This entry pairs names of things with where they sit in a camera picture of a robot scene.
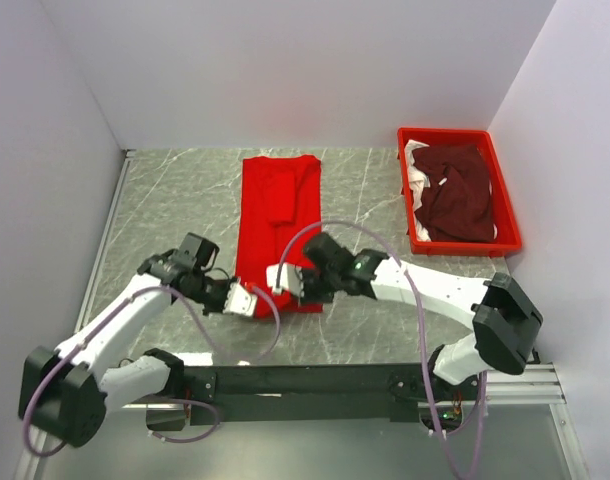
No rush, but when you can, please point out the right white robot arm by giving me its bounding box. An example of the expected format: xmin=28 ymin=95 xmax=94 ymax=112
xmin=295 ymin=232 xmax=543 ymax=385

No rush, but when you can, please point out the red t shirt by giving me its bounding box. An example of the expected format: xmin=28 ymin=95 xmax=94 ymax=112
xmin=235 ymin=155 xmax=321 ymax=294

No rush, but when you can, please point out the red plastic bin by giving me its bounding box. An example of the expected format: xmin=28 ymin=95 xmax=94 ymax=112
xmin=397 ymin=126 xmax=522 ymax=258

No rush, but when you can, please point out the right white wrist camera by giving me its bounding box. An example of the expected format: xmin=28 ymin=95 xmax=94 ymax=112
xmin=266 ymin=263 xmax=304 ymax=297

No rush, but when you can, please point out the aluminium frame rail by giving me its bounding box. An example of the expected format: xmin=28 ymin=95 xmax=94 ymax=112
xmin=37 ymin=363 xmax=567 ymax=410

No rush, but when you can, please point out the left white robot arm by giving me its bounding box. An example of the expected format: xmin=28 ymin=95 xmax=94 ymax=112
xmin=18 ymin=233 xmax=240 ymax=447

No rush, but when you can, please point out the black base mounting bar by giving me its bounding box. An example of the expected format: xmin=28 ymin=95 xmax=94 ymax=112
xmin=123 ymin=363 xmax=484 ymax=432

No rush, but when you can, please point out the white pink t shirt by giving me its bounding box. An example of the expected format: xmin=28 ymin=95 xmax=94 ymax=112
xmin=404 ymin=140 xmax=431 ymax=242

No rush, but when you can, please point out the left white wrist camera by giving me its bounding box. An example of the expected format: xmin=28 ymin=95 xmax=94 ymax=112
xmin=223 ymin=282 xmax=258 ymax=317

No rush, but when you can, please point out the dark maroon t shirt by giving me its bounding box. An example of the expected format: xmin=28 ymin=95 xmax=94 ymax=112
xmin=412 ymin=144 xmax=496 ymax=243

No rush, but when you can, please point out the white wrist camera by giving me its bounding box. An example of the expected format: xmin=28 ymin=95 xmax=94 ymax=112
xmin=223 ymin=282 xmax=258 ymax=317
xmin=266 ymin=263 xmax=304 ymax=297

